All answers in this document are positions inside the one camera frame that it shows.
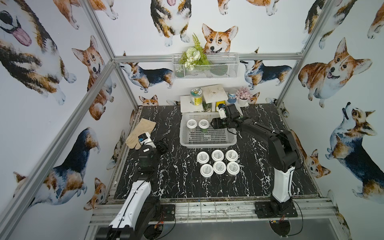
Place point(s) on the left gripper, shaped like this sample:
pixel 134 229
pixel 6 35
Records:
pixel 159 145

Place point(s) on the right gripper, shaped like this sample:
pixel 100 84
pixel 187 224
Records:
pixel 219 121

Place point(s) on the white plastic perforated basket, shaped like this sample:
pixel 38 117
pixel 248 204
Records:
pixel 212 138

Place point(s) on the yogurt cup row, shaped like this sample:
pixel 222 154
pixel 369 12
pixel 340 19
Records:
pixel 204 125
pixel 206 170
pixel 219 167
pixel 192 125
pixel 217 155
pixel 203 157
pixel 233 168
pixel 232 156

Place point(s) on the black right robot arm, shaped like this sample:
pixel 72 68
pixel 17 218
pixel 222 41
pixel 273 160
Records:
pixel 283 154

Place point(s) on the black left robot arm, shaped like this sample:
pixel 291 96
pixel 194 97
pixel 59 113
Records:
pixel 139 208

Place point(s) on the blue white small jar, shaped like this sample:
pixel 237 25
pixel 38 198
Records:
pixel 232 96

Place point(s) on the pink flower pot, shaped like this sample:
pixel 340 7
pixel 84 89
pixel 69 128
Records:
pixel 243 94

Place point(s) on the small green plant pot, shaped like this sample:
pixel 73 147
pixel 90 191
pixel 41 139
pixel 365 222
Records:
pixel 207 107

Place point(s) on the beige work glove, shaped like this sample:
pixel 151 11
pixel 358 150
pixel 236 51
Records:
pixel 144 126

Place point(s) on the white wooden tiered shelf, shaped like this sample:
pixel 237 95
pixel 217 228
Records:
pixel 211 94

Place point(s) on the yellow sunflower seed can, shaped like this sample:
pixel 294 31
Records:
pixel 196 95

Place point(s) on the artificial green fern flowers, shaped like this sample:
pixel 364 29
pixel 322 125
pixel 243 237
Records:
pixel 194 57

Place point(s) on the white wire wall basket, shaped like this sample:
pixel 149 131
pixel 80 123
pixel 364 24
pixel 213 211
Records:
pixel 221 66

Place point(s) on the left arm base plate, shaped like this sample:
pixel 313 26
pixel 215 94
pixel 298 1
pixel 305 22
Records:
pixel 164 213

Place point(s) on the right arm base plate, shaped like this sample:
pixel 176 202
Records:
pixel 267 210

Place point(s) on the aluminium frame rail front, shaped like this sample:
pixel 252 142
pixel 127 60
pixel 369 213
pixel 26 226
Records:
pixel 215 212

